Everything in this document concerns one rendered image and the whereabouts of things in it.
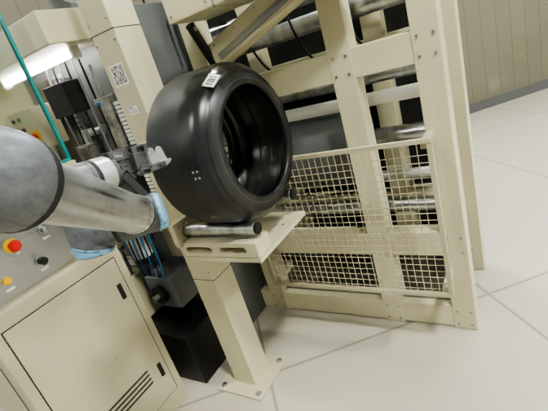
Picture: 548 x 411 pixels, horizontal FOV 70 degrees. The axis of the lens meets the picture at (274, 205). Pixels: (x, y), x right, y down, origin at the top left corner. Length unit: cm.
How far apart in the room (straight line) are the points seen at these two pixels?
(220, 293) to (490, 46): 499
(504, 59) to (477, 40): 48
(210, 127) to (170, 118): 14
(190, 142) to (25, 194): 78
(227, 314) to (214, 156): 86
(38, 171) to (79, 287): 128
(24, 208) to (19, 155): 5
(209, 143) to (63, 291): 85
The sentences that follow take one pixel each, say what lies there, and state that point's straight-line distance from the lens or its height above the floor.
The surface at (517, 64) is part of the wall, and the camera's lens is 625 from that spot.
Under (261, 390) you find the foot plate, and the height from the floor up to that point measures 1.
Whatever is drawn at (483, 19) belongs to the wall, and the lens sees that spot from 594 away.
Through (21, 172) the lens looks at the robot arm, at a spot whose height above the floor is 138.
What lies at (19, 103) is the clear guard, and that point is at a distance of 172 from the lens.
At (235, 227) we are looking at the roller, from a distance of 139.
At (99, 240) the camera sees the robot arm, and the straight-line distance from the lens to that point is 99.
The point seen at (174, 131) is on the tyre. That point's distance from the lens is 125.
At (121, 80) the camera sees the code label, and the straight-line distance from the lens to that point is 159.
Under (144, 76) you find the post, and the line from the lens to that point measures 158.
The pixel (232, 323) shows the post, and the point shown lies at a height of 38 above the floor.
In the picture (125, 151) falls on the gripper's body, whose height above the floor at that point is 130.
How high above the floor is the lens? 142
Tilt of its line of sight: 20 degrees down
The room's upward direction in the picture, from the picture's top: 17 degrees counter-clockwise
